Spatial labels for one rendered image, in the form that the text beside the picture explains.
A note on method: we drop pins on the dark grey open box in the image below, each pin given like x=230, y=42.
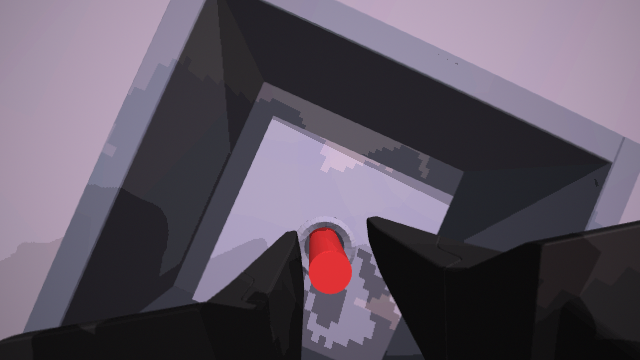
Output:
x=519, y=166

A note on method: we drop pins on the pale lavender plate with hole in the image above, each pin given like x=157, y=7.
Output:
x=301, y=181

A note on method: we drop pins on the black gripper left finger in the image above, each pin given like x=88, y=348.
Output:
x=258, y=316

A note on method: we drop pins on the red peg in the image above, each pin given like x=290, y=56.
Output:
x=329, y=268

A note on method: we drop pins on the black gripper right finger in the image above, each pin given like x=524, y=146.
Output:
x=464, y=302

